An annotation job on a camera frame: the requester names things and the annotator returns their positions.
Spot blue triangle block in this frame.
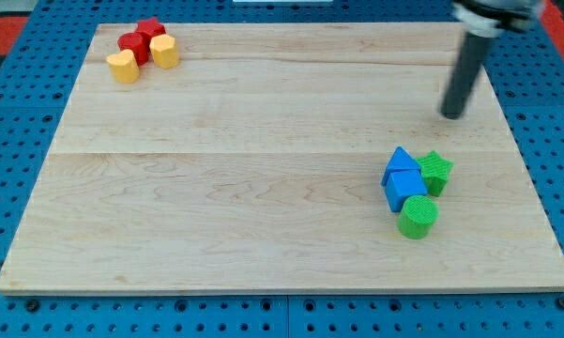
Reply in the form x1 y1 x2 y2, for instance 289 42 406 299
380 146 421 187

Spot green star block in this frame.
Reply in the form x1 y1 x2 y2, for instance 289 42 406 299
415 150 454 197

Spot red star block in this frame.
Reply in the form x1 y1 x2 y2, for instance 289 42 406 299
135 17 166 46

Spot wooden board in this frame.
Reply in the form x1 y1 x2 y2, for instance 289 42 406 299
0 23 564 296

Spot blue cube block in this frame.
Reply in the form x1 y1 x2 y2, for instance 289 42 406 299
385 170 428 212

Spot green cylinder block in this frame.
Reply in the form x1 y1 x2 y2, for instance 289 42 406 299
398 195 439 239

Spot yellow hexagon block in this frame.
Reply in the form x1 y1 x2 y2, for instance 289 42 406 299
149 34 179 69

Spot yellow heart block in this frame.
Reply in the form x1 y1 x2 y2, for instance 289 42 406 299
106 49 140 84

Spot red cylinder block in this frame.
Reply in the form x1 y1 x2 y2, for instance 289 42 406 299
117 32 149 66

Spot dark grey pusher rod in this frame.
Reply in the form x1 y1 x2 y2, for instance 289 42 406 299
439 32 494 120

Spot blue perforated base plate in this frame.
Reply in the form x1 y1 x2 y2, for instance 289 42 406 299
0 0 564 337

